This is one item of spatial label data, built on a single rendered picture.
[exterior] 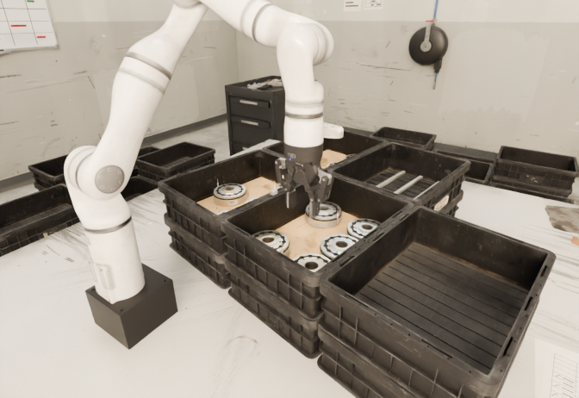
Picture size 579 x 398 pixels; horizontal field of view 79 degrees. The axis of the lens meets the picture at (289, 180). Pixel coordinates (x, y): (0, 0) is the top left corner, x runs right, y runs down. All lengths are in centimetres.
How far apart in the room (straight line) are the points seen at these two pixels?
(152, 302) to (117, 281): 9
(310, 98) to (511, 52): 349
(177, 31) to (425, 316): 75
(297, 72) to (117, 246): 50
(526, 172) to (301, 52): 202
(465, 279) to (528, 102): 329
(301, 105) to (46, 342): 77
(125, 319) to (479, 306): 73
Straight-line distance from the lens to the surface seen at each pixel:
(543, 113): 410
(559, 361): 101
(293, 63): 61
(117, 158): 73
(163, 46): 77
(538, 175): 248
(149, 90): 74
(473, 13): 406
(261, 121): 262
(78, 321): 104
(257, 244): 75
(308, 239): 94
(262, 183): 125
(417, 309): 80
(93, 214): 80
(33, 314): 112
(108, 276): 85
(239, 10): 69
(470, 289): 88
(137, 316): 89
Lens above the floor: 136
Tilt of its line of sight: 25 degrees down
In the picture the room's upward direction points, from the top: straight up
